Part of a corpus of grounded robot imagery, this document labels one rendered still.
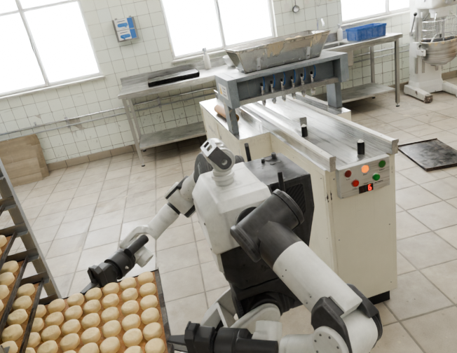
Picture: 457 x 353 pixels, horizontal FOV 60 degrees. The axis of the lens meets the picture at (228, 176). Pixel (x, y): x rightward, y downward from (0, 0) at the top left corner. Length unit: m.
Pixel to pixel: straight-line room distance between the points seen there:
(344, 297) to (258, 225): 0.23
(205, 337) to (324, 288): 0.37
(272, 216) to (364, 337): 0.29
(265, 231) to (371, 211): 1.11
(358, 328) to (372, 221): 1.17
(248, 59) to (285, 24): 3.29
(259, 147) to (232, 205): 1.37
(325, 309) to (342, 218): 1.10
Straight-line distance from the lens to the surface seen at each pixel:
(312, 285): 0.80
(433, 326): 2.20
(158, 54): 5.27
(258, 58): 2.27
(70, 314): 1.33
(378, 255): 2.06
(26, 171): 5.54
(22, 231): 1.34
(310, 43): 2.37
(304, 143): 1.86
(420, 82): 5.91
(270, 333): 1.01
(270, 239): 0.84
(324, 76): 2.48
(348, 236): 1.91
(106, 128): 5.46
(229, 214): 0.97
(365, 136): 1.96
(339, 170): 1.70
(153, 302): 1.23
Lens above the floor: 1.53
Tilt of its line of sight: 23 degrees down
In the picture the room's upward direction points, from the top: 11 degrees counter-clockwise
